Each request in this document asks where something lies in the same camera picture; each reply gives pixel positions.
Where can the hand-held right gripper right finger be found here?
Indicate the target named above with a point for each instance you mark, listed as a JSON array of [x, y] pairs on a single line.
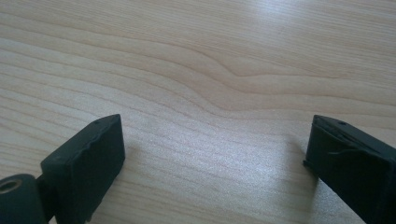
[[351, 165]]

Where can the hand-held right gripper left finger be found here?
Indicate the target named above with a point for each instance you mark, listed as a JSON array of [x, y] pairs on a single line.
[[84, 168]]

